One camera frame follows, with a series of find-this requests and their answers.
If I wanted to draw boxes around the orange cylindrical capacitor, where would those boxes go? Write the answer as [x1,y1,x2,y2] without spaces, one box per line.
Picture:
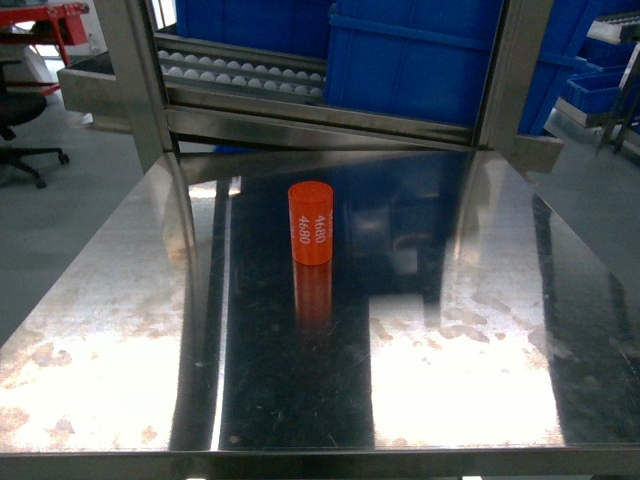
[288,181,334,266]

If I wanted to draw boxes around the stainless steel roller rack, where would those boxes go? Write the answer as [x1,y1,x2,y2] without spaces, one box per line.
[59,1,563,172]

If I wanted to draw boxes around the large blue plastic bin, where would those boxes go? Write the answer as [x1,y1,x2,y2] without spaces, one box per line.
[324,1,602,135]

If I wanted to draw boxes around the blue bins on far shelf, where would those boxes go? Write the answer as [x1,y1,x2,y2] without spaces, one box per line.
[561,38,635,114]

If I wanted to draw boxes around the black office chair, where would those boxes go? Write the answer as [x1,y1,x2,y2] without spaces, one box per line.
[0,59,70,190]

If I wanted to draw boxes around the red metal frame table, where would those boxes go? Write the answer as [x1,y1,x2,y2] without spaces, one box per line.
[1,1,91,66]

